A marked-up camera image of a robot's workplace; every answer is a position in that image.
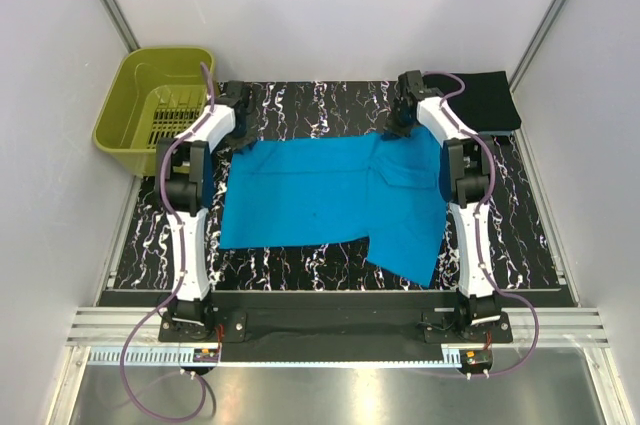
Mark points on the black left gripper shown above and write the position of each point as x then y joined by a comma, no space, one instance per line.
238,144

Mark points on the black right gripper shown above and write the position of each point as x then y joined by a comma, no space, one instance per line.
392,132

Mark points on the bright blue t shirt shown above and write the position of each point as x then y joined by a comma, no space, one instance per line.
316,191

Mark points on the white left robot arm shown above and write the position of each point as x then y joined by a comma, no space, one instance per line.
184,184

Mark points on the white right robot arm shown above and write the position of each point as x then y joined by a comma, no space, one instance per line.
467,181

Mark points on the black marbled table mat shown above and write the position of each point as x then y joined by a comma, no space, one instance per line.
522,257

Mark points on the olive green plastic basket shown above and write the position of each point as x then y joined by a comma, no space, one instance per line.
157,92

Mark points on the folded black t shirt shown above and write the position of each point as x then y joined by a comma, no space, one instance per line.
482,101

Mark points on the white slotted cable duct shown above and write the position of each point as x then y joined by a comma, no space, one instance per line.
197,358

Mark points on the aluminium frame rail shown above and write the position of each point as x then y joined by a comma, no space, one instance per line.
558,327

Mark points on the right aluminium corner post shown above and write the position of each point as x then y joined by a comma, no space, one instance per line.
549,19

